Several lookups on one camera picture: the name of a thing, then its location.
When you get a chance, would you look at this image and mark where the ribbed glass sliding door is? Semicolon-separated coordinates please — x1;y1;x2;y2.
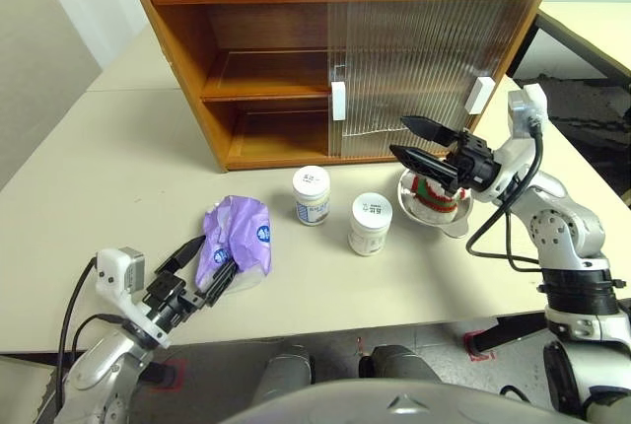
344;0;532;149
326;0;494;159

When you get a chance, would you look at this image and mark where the white bottle plain label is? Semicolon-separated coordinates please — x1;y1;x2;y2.
347;192;394;257

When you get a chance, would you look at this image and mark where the gray left robot leg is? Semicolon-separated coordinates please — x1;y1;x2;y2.
250;342;316;405

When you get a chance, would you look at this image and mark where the gray right robot leg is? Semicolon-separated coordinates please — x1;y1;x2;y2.
358;344;443;386

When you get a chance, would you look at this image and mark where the red green white toy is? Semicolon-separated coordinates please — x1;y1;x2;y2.
408;172;462;213

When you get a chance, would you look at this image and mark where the gray robot leg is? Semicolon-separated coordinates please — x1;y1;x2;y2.
358;344;443;386
250;342;316;405

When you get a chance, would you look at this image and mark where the white bowl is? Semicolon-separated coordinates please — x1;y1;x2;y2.
396;167;475;240

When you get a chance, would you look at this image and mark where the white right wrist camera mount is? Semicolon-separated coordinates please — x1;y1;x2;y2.
467;82;548;206

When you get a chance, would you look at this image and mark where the purple soft package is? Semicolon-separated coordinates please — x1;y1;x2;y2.
194;195;275;297

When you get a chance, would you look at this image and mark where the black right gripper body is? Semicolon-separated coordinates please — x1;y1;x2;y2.
446;130;502;193

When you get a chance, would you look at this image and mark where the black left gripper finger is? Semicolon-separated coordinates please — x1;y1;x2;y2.
194;258;238;310
156;235;207;277

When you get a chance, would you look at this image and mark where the black table foot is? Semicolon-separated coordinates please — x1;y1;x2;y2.
470;314;547;354

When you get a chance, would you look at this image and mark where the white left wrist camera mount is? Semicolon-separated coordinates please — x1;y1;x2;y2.
94;246;172;349

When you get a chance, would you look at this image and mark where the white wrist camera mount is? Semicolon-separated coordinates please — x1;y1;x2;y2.
94;246;172;349
467;82;548;206

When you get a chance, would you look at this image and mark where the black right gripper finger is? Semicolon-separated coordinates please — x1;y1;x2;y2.
399;115;462;149
388;144;462;193

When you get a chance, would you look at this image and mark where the gray robot chest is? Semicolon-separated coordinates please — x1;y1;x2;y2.
241;379;588;424

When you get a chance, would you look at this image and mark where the white bottle blue label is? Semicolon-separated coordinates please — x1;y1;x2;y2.
291;166;332;227

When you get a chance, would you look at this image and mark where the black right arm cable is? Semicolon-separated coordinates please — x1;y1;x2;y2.
465;115;546;275

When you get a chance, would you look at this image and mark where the white door handle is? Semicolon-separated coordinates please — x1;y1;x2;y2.
465;76;495;117
330;80;348;122

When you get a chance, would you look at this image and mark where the cream side table black frame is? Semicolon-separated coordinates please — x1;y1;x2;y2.
534;0;631;80

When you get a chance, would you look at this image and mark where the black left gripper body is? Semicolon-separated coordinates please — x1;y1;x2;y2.
140;273;208;335

